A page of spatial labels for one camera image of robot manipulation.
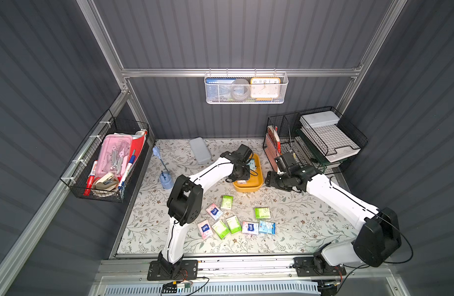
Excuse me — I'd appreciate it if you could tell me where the teal cartoon tissue pack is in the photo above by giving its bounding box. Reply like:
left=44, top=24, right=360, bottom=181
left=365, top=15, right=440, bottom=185
left=249, top=159, right=257, bottom=171

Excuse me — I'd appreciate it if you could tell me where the yellow storage box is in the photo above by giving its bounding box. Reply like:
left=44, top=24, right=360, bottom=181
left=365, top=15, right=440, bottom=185
left=233, top=154, right=264, bottom=193

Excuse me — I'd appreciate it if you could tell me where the green tissue pack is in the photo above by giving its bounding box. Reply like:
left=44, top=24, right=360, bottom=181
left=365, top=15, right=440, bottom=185
left=212, top=220, right=230, bottom=239
left=226, top=216, right=242, bottom=234
left=254, top=207, right=271, bottom=220
left=221, top=195, right=234, bottom=210

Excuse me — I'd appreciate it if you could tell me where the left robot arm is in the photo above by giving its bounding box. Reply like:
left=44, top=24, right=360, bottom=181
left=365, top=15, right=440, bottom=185
left=160, top=153, right=252, bottom=265

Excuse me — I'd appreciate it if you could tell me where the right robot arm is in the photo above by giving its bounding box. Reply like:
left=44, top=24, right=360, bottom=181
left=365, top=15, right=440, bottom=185
left=265, top=166, right=402, bottom=267

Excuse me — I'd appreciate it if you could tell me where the blue box in basket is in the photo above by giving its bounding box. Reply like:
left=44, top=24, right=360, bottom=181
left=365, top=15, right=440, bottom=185
left=205, top=78, right=236, bottom=104

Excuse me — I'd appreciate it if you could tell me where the white plastic case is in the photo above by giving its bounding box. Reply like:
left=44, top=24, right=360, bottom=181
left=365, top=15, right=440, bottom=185
left=189, top=137, right=212, bottom=165

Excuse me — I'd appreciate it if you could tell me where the white paper stack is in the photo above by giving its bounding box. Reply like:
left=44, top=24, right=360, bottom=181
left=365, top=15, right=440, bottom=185
left=300, top=111, right=361, bottom=163

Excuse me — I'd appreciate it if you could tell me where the light blue tissue pack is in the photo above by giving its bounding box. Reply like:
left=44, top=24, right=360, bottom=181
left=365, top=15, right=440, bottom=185
left=258, top=220, right=276, bottom=235

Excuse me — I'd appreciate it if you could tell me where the blue brush holder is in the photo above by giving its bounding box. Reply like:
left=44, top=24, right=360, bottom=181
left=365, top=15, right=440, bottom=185
left=153, top=146, right=174, bottom=190

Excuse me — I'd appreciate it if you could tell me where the grey tape roll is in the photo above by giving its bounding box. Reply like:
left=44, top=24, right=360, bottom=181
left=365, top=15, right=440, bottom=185
left=231, top=78, right=250, bottom=102

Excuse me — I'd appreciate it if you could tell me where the yellow alarm clock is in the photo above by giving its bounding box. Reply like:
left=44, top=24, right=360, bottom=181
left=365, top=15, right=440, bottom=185
left=250, top=77, right=281, bottom=100

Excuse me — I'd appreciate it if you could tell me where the pink pencil case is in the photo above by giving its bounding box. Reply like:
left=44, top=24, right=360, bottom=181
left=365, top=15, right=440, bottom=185
left=96, top=134, right=133, bottom=179

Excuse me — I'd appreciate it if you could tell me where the red marker pen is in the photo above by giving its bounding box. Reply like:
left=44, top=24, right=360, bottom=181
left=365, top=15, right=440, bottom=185
left=83, top=160, right=98, bottom=196

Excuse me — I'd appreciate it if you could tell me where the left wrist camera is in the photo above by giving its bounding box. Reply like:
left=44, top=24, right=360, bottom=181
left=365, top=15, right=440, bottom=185
left=236, top=144, right=253, bottom=163

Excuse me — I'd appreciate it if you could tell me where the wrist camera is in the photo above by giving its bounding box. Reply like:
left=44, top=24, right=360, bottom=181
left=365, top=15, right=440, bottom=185
left=236, top=144, right=253, bottom=163
left=275, top=152, right=298, bottom=175

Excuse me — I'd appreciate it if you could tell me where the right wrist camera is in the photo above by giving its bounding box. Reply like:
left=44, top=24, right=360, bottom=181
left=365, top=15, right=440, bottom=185
left=275, top=152, right=298, bottom=175

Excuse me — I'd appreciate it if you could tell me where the black wire desk organizer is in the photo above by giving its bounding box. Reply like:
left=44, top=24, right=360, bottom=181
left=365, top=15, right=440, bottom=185
left=263, top=106, right=368, bottom=175

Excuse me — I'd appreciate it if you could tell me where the white wire wall basket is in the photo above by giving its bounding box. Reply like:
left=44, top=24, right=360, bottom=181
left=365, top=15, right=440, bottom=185
left=204, top=70, right=289, bottom=105

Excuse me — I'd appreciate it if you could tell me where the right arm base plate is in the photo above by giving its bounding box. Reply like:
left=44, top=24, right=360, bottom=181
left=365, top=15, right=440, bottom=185
left=292, top=257, right=347, bottom=277

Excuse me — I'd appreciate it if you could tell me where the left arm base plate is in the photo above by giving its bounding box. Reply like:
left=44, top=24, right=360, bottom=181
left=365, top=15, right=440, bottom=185
left=147, top=260, right=198, bottom=281

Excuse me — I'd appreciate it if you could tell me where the black wire side basket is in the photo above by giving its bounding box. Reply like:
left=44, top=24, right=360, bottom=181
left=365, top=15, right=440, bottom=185
left=61, top=112, right=150, bottom=203

